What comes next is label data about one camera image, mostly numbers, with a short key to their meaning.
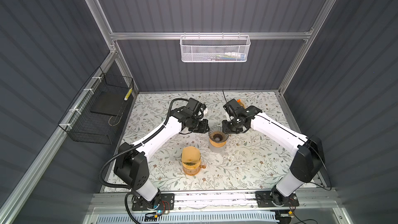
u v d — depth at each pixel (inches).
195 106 25.5
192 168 29.3
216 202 29.6
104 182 16.7
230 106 25.9
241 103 40.4
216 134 33.9
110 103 29.5
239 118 23.4
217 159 34.3
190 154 29.3
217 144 32.6
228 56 36.0
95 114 28.7
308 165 17.3
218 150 33.5
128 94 32.3
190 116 24.9
